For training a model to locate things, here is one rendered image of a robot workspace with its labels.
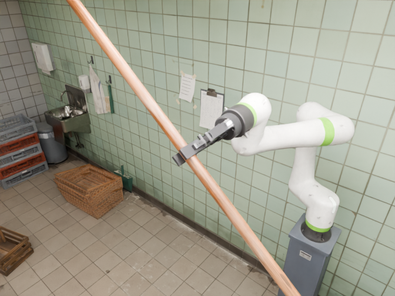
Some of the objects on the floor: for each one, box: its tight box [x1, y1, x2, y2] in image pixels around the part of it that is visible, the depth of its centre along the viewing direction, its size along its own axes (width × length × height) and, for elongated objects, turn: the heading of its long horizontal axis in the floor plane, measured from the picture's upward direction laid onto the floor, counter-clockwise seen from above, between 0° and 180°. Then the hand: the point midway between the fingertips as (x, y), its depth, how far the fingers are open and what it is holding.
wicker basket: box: [57, 187, 124, 220], centre depth 344 cm, size 49×56×28 cm
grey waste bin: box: [36, 121, 69, 166], centre depth 423 cm, size 37×37×55 cm
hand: (188, 152), depth 74 cm, fingers closed on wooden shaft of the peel, 3 cm apart
